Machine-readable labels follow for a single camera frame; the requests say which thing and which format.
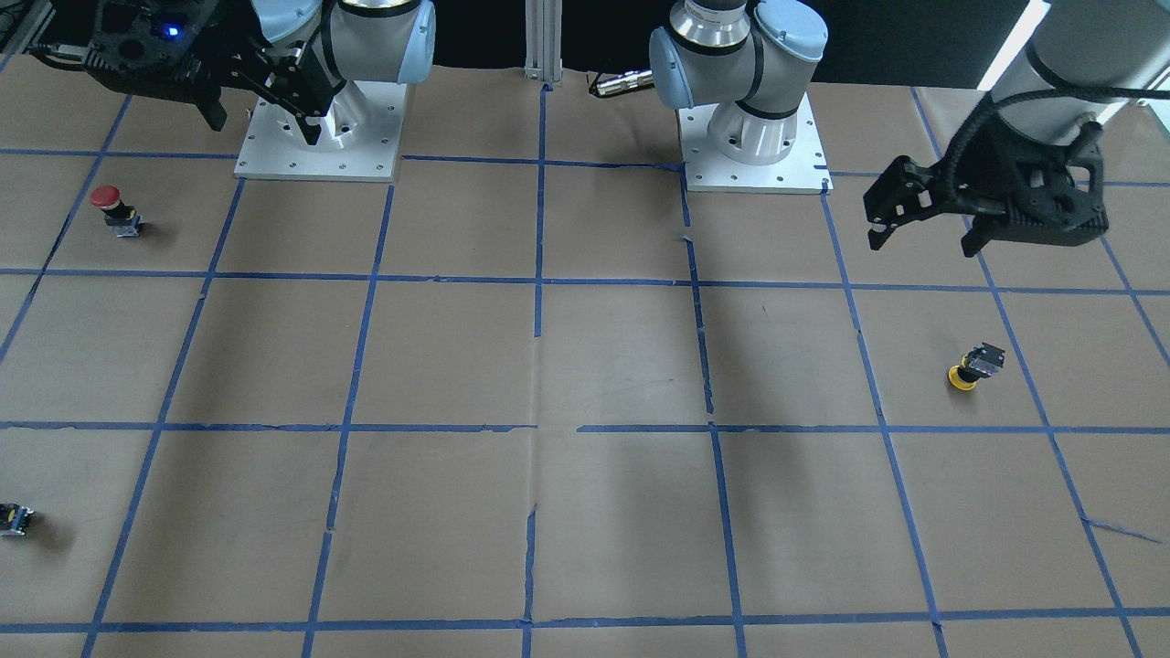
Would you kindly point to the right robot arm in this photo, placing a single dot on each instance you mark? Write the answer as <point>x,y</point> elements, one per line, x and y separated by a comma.
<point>385,41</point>

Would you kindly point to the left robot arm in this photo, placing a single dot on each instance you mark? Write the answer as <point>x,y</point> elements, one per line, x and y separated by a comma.
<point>1084,58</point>

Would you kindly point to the aluminium frame post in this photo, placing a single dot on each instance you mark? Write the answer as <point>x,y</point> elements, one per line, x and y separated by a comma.
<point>543,25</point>

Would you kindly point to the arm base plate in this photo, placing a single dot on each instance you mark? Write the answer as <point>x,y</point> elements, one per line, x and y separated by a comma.
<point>359,139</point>
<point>728,150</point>

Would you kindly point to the red push button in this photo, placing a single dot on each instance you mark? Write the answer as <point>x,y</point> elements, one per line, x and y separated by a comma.
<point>122,219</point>

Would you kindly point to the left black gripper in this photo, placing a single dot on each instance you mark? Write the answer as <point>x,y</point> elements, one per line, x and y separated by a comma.
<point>990,171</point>

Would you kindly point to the yellow push button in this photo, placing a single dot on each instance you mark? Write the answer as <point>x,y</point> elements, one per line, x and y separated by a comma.
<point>984,361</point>

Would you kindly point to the small black switch block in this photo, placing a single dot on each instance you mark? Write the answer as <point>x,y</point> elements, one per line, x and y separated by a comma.
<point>15,519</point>

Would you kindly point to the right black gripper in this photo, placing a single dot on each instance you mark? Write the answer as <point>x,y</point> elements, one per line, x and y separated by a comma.
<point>228,57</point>

